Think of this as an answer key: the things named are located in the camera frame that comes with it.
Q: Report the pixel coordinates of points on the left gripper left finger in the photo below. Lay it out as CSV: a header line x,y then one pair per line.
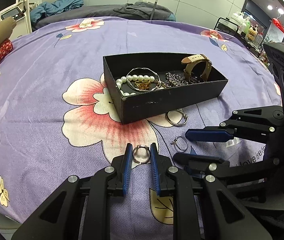
x,y
79,207

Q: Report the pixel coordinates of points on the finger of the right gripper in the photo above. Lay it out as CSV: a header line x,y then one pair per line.
x,y
254,124
230,176

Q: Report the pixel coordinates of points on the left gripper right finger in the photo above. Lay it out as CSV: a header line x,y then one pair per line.
x,y
203,207

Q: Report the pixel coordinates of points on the small silver hoop earring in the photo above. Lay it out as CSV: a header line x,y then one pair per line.
x,y
180,144

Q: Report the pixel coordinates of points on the silver hoop earrings pair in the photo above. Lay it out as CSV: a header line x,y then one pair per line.
x,y
177,118

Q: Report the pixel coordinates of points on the watch with tan leather strap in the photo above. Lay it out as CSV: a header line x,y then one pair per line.
x,y
197,68

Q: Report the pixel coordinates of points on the thin silver bangle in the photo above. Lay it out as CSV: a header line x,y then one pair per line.
x,y
144,83

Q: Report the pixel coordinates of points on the black jewelry tray box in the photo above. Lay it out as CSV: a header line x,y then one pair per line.
x,y
132,105

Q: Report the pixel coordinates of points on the bottles on cart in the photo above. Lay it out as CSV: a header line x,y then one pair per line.
x,y
248,25

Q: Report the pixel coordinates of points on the purple floral bed sheet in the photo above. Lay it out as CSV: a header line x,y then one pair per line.
x,y
56,115

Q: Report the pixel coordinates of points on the dark grey blanket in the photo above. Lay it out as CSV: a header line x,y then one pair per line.
x,y
144,11

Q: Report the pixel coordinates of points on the red patterned cloth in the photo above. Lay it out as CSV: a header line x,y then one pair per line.
x,y
6,47

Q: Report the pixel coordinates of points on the beige bolster pillow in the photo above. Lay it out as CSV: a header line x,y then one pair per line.
x,y
6,28

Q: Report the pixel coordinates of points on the teal blanket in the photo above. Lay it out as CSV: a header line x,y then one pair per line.
x,y
46,9

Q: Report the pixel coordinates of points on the white monitor machine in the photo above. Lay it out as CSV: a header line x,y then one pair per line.
x,y
19,11

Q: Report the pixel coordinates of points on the black wire cart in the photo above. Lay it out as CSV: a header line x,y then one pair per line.
x,y
225,26

